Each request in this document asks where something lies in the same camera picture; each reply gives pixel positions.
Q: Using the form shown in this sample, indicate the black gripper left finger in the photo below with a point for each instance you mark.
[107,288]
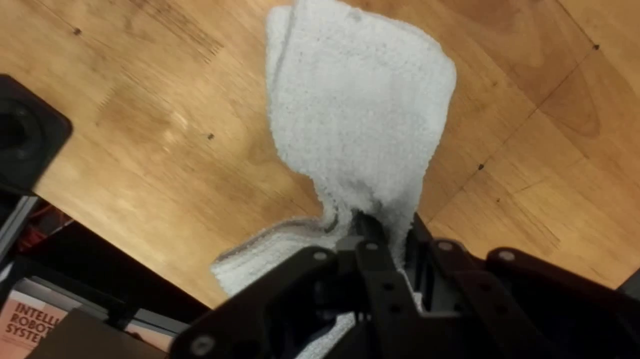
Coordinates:
[313,292]

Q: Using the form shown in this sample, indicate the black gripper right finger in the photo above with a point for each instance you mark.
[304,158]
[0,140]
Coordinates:
[521,300]

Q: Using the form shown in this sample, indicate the black camera stand pole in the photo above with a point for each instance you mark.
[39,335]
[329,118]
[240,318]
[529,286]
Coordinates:
[27,132]

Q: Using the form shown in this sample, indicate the white terry towel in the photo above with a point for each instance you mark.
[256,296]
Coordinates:
[361,112]

